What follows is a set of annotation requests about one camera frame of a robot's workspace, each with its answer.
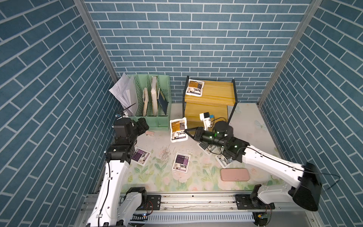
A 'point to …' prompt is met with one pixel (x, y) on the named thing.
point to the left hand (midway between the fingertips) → (144, 120)
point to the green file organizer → (154, 122)
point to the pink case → (235, 174)
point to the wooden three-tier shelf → (218, 98)
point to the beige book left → (145, 100)
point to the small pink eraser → (149, 133)
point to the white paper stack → (125, 89)
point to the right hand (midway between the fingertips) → (186, 131)
